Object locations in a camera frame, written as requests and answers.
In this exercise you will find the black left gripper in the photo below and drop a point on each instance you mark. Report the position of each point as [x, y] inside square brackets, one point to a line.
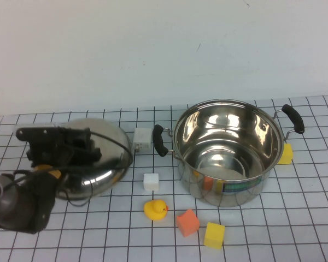
[54, 151]

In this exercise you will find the steel lid with black knob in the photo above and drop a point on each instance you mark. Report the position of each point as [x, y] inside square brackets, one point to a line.
[98, 181]

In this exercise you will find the white power adapter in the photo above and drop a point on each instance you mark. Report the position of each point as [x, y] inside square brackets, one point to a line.
[142, 137]

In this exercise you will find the white foam cube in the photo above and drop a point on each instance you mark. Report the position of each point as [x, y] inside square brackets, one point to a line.
[151, 182]

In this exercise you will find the yellow rubber duck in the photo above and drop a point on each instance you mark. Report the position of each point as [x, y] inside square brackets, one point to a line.
[153, 210]

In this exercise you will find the orange foam cube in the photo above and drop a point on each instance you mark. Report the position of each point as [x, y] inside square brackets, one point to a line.
[187, 223]

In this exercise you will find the yellow foam cube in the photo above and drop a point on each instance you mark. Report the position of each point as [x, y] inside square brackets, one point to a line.
[213, 235]
[286, 154]

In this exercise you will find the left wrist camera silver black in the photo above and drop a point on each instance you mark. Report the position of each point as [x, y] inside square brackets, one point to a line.
[32, 133]

